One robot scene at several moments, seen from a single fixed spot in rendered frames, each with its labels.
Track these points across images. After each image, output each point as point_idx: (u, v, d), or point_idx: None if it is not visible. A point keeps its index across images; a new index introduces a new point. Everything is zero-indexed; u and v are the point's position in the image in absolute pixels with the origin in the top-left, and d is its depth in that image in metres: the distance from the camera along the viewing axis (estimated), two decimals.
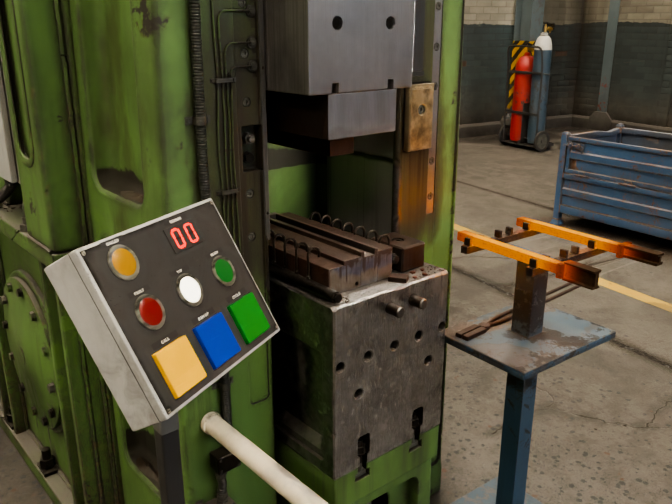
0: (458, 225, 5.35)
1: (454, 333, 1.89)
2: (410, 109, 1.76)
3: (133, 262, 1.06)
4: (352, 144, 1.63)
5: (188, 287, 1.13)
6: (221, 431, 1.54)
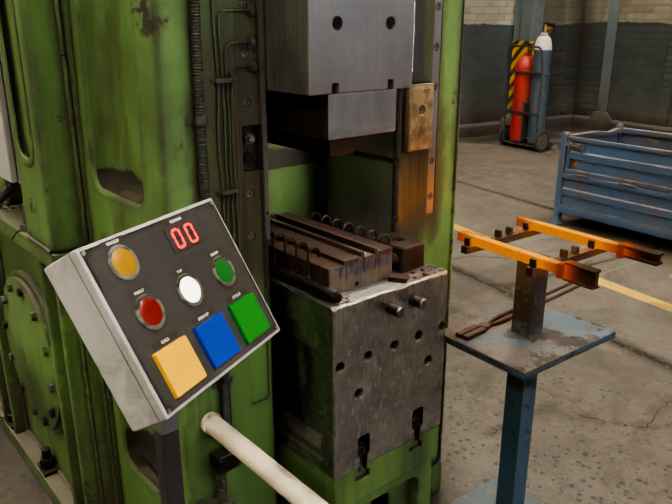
0: (458, 225, 5.35)
1: (454, 333, 1.89)
2: (410, 109, 1.76)
3: (133, 262, 1.06)
4: (352, 144, 1.63)
5: (188, 287, 1.13)
6: (221, 431, 1.54)
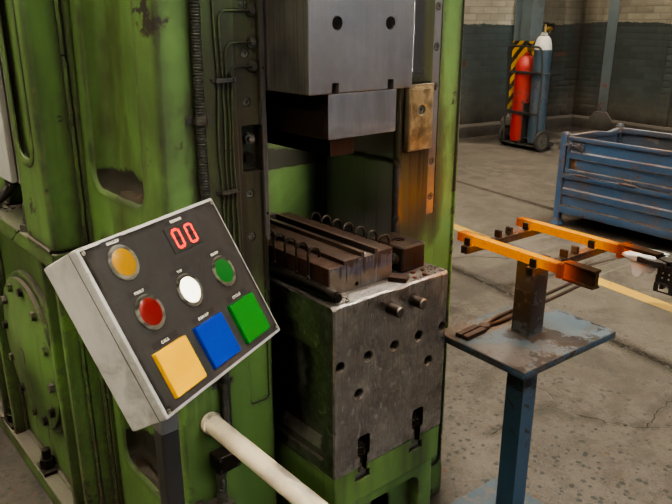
0: (458, 225, 5.35)
1: (454, 333, 1.89)
2: (410, 109, 1.76)
3: (133, 262, 1.06)
4: (352, 144, 1.63)
5: (188, 287, 1.13)
6: (221, 431, 1.54)
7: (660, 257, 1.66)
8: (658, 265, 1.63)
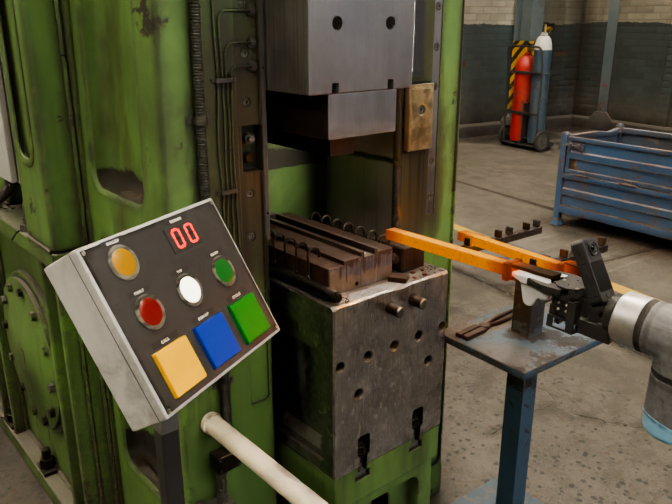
0: (458, 225, 5.35)
1: (454, 333, 1.89)
2: (410, 109, 1.76)
3: (133, 262, 1.06)
4: (352, 144, 1.63)
5: (188, 287, 1.13)
6: (221, 431, 1.54)
7: (556, 281, 1.22)
8: (551, 291, 1.20)
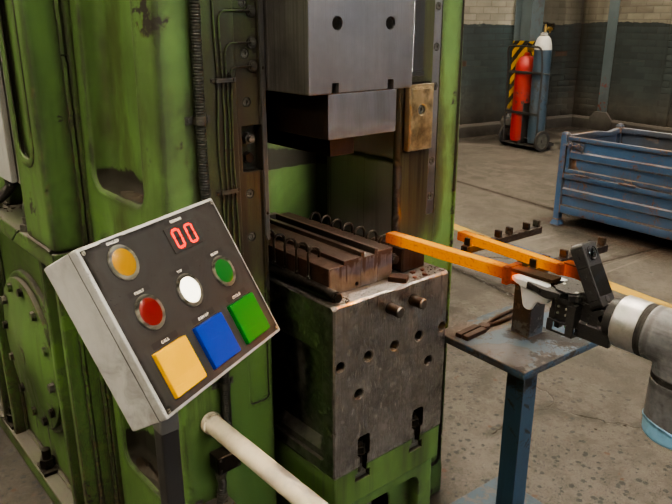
0: (458, 225, 5.35)
1: (454, 333, 1.89)
2: (410, 109, 1.76)
3: (133, 262, 1.06)
4: (352, 144, 1.63)
5: (188, 287, 1.13)
6: (221, 431, 1.54)
7: (556, 285, 1.23)
8: (550, 295, 1.20)
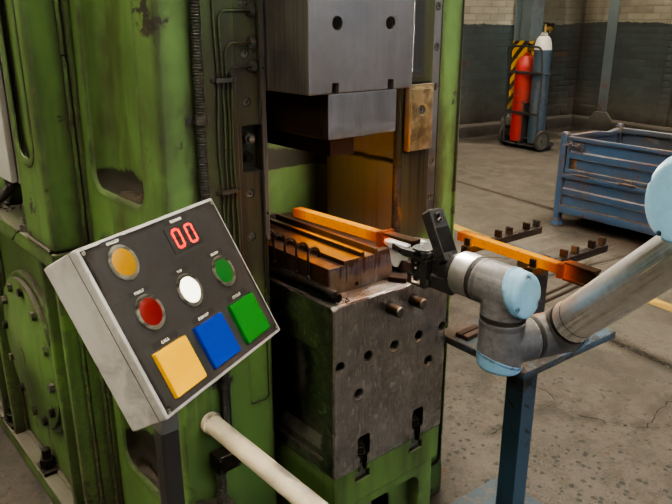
0: (458, 225, 5.35)
1: (454, 333, 1.89)
2: (410, 109, 1.76)
3: (133, 262, 1.06)
4: (352, 144, 1.63)
5: (188, 287, 1.13)
6: (221, 431, 1.54)
7: (414, 245, 1.48)
8: (407, 253, 1.45)
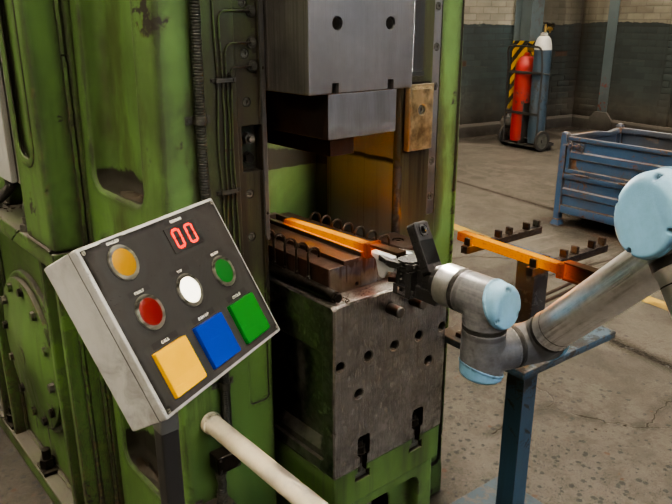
0: (458, 225, 5.35)
1: (454, 333, 1.89)
2: (410, 109, 1.76)
3: (133, 262, 1.06)
4: (352, 144, 1.63)
5: (188, 287, 1.13)
6: (221, 431, 1.54)
7: (400, 257, 1.52)
8: (393, 265, 1.50)
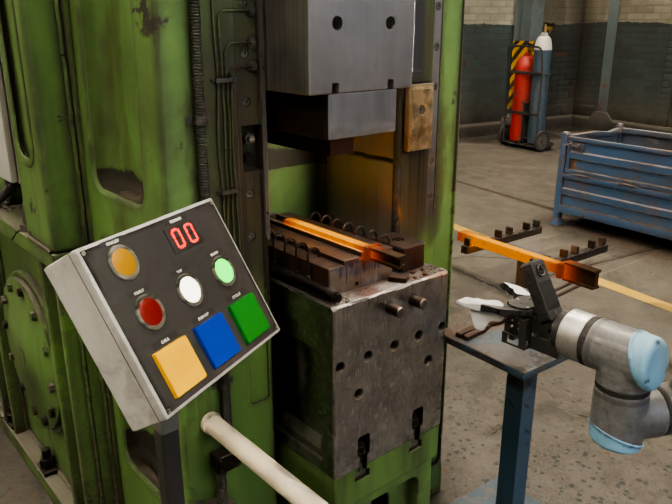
0: (458, 225, 5.35)
1: (454, 333, 1.89)
2: (410, 109, 1.76)
3: (133, 262, 1.06)
4: (352, 144, 1.63)
5: (188, 287, 1.13)
6: (221, 431, 1.54)
7: (509, 300, 1.31)
8: (510, 313, 1.27)
